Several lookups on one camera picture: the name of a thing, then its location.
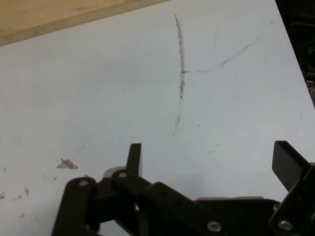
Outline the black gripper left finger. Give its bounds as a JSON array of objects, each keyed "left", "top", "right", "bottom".
[{"left": 50, "top": 143, "right": 222, "bottom": 236}]

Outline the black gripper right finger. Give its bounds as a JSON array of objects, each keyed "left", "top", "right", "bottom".
[{"left": 268, "top": 140, "right": 315, "bottom": 236}]

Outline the bamboo cutting board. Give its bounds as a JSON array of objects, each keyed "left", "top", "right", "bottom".
[{"left": 0, "top": 0, "right": 170, "bottom": 47}]

